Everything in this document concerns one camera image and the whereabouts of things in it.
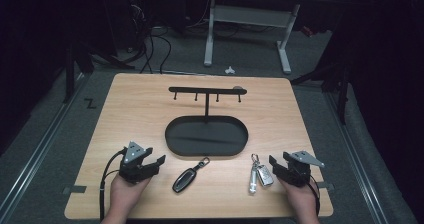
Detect person's right hand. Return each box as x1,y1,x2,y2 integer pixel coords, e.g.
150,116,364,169
278,177,322,220

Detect red object under desk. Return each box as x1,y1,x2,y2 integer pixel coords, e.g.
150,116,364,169
300,25,315,38

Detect metal floor rail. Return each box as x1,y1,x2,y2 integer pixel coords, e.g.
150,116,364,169
323,90,390,224
0,73,88,220

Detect left hand-held gripper black cable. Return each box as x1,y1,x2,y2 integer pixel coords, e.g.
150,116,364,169
98,148,129,222

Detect hand-held gripper black cable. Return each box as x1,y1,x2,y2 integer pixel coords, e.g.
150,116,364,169
98,148,129,222
308,173,322,217

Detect grey tape strip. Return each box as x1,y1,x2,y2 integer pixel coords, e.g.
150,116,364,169
316,181,336,191
62,185,88,195

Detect black metal stand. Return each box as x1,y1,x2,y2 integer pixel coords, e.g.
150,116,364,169
290,48,353,126
62,38,136,105

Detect black key rack with tray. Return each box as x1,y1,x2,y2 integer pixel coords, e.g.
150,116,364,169
164,85,250,158

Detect desk with white legs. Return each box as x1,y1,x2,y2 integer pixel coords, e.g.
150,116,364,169
203,0,344,76

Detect black floor cables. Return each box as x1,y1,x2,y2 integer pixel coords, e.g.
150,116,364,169
126,2,173,75

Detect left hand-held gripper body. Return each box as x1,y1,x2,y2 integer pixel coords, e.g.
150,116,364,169
118,141,150,185

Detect right hand-held gripper black cable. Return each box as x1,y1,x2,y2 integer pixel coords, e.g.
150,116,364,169
308,173,322,217

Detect black floor tape mark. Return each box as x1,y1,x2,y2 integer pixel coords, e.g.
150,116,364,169
83,97,98,110

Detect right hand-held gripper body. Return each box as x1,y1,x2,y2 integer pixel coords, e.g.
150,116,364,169
281,150,326,189

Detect black car key fob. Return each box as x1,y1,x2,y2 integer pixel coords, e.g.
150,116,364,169
171,156,211,194

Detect person's left hand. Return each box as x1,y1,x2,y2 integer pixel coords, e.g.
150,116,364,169
105,174,152,220

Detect silver car key with keychain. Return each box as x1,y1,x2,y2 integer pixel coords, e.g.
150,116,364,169
248,153,275,195

